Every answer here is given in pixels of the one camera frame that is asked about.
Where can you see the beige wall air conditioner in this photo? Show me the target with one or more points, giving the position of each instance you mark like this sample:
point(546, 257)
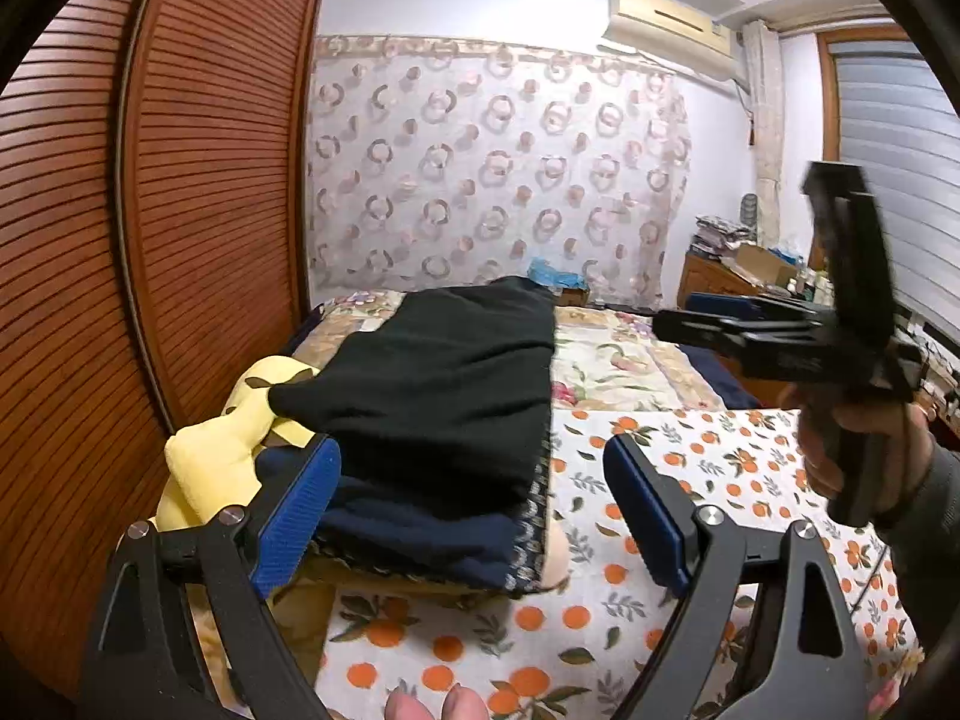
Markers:
point(660, 22)

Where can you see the person's right hand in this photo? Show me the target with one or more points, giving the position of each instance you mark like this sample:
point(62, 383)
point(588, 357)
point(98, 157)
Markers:
point(911, 450)

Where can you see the tied floral window curtain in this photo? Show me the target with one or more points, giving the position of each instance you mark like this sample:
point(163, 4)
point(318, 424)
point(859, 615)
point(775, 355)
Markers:
point(765, 127)

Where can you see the yellow plush toy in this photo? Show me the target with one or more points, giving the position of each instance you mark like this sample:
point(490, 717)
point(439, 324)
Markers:
point(210, 457)

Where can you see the wooden window frame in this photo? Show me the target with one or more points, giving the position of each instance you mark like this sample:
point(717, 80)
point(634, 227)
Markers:
point(827, 127)

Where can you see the brown slatted wooden wardrobe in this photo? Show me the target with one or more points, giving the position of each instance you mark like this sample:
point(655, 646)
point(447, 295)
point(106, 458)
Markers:
point(210, 165)

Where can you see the wooden sideboard cabinet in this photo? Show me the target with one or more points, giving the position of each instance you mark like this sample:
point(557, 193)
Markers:
point(701, 281)

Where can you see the floral quilt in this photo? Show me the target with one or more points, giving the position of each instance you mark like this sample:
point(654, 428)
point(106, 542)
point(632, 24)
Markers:
point(622, 375)

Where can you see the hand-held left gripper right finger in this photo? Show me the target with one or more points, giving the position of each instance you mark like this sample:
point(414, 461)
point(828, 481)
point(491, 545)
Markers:
point(645, 510)

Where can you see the orange-print bed sheet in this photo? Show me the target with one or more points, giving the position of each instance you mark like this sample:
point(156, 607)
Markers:
point(600, 652)

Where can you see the navy blanket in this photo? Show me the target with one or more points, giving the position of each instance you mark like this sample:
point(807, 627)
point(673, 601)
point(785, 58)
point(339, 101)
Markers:
point(720, 382)

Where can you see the black printed t-shirt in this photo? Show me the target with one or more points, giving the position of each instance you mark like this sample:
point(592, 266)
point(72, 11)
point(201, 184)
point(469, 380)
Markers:
point(435, 390)

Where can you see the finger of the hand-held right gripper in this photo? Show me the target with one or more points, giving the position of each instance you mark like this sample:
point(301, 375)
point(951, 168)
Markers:
point(690, 331)
point(712, 304)

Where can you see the person's right forearm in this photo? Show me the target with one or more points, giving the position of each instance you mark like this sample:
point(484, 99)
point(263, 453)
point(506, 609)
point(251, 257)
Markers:
point(930, 540)

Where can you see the grey window blind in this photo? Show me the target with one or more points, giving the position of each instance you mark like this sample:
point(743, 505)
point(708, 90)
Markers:
point(900, 127)

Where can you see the row of toiletry bottles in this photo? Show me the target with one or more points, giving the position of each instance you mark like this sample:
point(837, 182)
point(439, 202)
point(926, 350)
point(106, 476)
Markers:
point(810, 285)

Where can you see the navy cloth with patterned trim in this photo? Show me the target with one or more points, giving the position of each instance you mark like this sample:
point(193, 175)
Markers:
point(420, 540)

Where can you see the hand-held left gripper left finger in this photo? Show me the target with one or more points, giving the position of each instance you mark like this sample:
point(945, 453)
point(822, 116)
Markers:
point(300, 510)

